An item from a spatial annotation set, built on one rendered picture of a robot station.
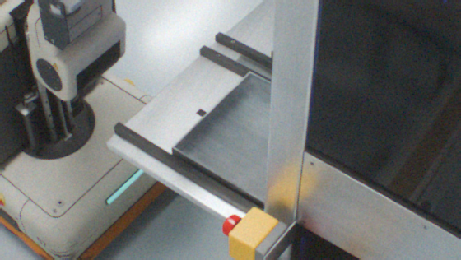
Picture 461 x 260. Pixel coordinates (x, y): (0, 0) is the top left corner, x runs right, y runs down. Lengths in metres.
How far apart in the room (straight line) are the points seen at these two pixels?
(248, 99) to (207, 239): 0.92
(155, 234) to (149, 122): 0.93
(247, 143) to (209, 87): 0.18
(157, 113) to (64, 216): 0.70
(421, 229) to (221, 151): 0.57
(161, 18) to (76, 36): 1.30
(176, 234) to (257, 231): 1.25
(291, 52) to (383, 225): 0.31
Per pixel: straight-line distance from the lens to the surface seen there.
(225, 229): 1.32
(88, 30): 1.98
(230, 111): 1.65
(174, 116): 1.65
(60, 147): 2.44
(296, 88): 1.09
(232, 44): 1.77
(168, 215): 2.57
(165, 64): 3.02
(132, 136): 1.59
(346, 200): 1.19
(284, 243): 1.32
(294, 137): 1.16
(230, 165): 1.56
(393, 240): 1.20
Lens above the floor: 2.11
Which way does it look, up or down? 49 degrees down
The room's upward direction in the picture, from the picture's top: straight up
